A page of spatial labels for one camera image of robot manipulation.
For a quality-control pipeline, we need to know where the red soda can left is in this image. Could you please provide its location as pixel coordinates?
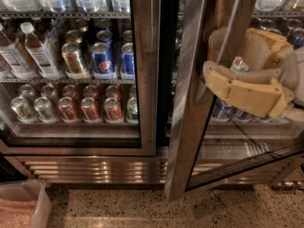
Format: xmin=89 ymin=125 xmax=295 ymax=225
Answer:
xmin=58 ymin=97 xmax=80 ymax=123

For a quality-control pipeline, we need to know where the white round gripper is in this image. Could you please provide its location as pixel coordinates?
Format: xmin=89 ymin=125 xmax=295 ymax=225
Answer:
xmin=203 ymin=28 xmax=304 ymax=123

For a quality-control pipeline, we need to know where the silver can far left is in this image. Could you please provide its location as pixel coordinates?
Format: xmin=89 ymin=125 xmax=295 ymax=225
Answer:
xmin=10 ymin=96 xmax=38 ymax=124

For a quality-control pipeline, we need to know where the glass fridge door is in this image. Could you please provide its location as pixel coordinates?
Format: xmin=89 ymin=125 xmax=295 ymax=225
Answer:
xmin=165 ymin=0 xmax=304 ymax=200
xmin=0 ymin=0 xmax=161 ymax=156

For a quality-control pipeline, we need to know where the green white 7UP can right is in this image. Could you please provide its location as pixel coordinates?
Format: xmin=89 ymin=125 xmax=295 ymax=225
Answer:
xmin=230 ymin=56 xmax=250 ymax=74

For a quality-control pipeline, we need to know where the silver can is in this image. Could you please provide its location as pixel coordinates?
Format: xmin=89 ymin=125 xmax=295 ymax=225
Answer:
xmin=10 ymin=96 xmax=38 ymax=124
xmin=34 ymin=97 xmax=59 ymax=124

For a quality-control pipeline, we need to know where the blue can lower left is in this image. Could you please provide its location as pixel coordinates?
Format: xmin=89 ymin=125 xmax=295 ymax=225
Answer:
xmin=212 ymin=99 xmax=233 ymax=123

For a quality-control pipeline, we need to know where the green can lower left door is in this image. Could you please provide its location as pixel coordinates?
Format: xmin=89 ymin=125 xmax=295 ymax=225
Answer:
xmin=127 ymin=98 xmax=138 ymax=124

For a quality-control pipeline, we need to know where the blue Pepsi can front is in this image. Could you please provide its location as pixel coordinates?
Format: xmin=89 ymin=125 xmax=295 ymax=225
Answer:
xmin=91 ymin=42 xmax=115 ymax=79

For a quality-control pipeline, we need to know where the clear plastic storage bin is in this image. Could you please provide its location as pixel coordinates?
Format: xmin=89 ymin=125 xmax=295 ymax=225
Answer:
xmin=0 ymin=180 xmax=52 ymax=228

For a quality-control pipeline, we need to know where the blue pepsi can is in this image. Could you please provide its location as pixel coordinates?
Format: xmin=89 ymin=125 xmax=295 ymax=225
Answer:
xmin=91 ymin=42 xmax=115 ymax=79
xmin=121 ymin=43 xmax=135 ymax=80

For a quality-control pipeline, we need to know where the brown tea bottle left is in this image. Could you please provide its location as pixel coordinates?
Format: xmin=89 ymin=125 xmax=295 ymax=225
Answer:
xmin=0 ymin=24 xmax=37 ymax=80

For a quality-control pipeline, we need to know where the red soda can right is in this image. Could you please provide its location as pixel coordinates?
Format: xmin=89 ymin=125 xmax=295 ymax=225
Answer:
xmin=104 ymin=98 xmax=123 ymax=124

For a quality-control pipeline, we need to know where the gold soda can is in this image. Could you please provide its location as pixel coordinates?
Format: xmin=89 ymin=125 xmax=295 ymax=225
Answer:
xmin=62 ymin=43 xmax=89 ymax=79

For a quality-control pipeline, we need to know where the brown tea bottle white cap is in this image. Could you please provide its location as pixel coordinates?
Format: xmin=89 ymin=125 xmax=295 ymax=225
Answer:
xmin=20 ymin=22 xmax=62 ymax=79

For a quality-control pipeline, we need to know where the red soda can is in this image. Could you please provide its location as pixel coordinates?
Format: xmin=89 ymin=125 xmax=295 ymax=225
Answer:
xmin=104 ymin=98 xmax=123 ymax=124
xmin=81 ymin=97 xmax=102 ymax=123
xmin=58 ymin=97 xmax=80 ymax=123

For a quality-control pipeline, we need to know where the red soda can middle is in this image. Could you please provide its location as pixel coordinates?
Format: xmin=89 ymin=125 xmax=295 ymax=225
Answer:
xmin=81 ymin=97 xmax=102 ymax=123

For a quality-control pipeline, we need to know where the blue Pepsi can right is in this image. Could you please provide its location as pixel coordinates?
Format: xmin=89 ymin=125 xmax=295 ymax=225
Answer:
xmin=121 ymin=43 xmax=135 ymax=80

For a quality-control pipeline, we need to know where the blue can lower right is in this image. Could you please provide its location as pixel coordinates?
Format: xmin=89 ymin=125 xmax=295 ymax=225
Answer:
xmin=233 ymin=109 xmax=252 ymax=123

